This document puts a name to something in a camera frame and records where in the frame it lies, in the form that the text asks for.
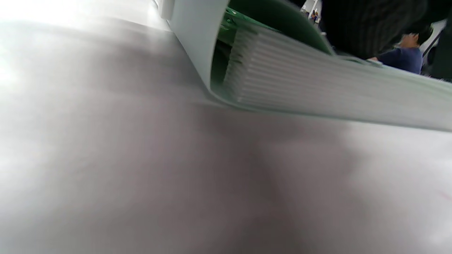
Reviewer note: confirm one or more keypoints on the person's left hand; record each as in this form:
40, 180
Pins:
370, 24

